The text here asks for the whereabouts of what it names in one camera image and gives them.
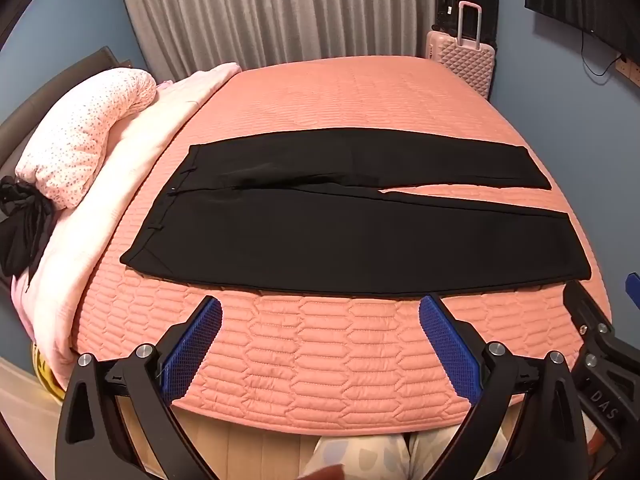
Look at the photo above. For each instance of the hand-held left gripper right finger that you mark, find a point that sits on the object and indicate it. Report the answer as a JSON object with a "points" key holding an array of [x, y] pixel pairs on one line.
{"points": [[450, 345]]}

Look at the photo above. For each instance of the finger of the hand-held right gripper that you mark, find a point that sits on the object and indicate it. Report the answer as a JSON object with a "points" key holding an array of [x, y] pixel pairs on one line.
{"points": [[634, 289], [595, 345]]}

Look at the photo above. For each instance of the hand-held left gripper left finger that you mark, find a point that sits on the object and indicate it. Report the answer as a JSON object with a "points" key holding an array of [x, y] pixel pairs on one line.
{"points": [[197, 340]]}

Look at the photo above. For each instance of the black pants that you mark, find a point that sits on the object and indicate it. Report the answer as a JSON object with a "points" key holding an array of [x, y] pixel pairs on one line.
{"points": [[325, 240]]}

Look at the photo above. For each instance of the person's patterned pajama legs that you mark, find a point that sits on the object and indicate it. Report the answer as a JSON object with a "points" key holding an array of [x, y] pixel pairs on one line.
{"points": [[360, 465]]}

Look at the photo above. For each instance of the yellow object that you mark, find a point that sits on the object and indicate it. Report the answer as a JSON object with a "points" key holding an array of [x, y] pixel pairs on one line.
{"points": [[42, 370]]}

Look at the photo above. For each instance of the black cloth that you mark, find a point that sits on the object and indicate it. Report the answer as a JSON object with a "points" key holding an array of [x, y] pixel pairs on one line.
{"points": [[20, 240]]}

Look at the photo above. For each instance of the light pink blanket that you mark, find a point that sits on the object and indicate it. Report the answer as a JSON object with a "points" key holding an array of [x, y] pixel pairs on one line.
{"points": [[145, 135]]}

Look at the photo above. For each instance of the pink floral pillow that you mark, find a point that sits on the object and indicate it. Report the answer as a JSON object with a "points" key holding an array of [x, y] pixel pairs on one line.
{"points": [[85, 135]]}

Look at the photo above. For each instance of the pink quilted bed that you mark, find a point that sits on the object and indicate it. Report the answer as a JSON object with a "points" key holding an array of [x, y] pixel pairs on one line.
{"points": [[325, 100]]}

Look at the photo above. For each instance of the pink suitcase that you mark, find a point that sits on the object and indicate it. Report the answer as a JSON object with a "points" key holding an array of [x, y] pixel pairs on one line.
{"points": [[465, 60]]}

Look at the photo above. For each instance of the grey pleated curtain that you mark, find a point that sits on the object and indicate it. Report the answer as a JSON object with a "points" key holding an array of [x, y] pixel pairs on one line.
{"points": [[275, 10]]}

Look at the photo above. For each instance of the wooden wall bracket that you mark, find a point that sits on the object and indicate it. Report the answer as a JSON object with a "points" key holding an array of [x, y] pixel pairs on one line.
{"points": [[629, 70]]}

